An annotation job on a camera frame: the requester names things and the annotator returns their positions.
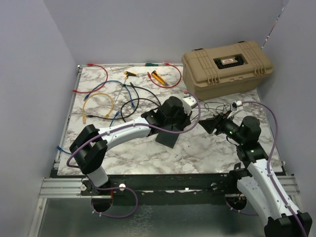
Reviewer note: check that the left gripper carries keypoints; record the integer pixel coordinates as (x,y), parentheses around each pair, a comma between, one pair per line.
(186,121)

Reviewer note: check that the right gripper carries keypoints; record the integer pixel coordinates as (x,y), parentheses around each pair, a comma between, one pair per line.
(218,122)

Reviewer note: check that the black network switch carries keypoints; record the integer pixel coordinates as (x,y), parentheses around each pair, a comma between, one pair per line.
(167,139)

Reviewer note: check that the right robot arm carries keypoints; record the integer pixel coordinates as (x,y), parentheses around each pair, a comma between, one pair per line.
(281,217)

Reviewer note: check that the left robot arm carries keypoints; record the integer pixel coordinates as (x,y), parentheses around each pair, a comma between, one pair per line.
(90,146)

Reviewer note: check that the yellow black utility knife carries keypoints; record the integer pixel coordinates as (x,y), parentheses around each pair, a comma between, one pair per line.
(159,78)

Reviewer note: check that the tan plastic toolbox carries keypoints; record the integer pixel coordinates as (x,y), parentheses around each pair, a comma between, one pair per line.
(214,72)

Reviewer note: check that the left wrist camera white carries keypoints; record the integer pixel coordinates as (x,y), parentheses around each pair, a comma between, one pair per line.
(189,102)

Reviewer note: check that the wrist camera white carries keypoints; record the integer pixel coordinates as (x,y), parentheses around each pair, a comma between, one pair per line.
(237,107)
(189,102)

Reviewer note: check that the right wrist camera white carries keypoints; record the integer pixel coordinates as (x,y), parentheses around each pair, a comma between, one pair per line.
(237,107)

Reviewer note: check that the green handled screwdriver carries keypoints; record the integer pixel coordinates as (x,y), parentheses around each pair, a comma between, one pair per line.
(147,64)

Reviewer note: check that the yellow black T-handle wrench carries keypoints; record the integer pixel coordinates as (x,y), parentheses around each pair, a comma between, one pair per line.
(127,75)

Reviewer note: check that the black mounting rail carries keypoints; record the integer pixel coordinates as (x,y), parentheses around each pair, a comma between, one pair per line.
(127,190)

